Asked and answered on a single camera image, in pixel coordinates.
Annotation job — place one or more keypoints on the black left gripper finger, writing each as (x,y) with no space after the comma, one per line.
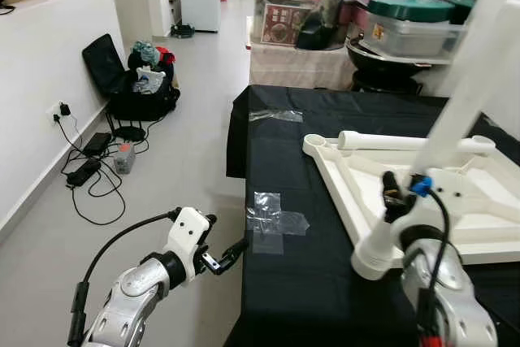
(210,220)
(235,252)

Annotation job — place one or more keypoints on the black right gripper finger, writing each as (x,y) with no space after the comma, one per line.
(391,181)

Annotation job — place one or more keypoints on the white plastic table leg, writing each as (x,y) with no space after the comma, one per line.
(390,142)
(471,79)

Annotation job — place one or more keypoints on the clear tape cross patch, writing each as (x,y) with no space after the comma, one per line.
(272,217)

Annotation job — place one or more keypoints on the black tablecloth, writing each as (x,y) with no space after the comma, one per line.
(292,298)

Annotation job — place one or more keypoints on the grey box device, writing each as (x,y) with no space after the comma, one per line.
(123,156)

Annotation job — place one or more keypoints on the black wok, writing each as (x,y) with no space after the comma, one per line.
(386,67)

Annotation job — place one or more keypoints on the black power adapter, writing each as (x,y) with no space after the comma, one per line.
(97,142)
(81,172)

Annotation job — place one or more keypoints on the clear plastic storage container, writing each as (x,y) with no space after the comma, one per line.
(414,38)

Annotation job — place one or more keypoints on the white plastic wrapper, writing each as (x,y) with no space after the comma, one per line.
(149,80)

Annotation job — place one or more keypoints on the red cloth item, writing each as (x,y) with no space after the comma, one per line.
(166,54)

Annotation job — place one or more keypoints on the black plastic bag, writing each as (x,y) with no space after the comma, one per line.
(321,22)

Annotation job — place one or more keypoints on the small black floor item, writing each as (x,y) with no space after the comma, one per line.
(180,32)

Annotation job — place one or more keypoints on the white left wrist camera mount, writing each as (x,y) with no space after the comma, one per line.
(191,229)

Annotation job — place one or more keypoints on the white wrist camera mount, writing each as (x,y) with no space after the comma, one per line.
(191,229)
(455,188)

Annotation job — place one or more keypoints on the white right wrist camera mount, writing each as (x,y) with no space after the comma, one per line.
(455,188)

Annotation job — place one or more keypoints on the black wall plug charger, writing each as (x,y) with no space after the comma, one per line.
(63,109)

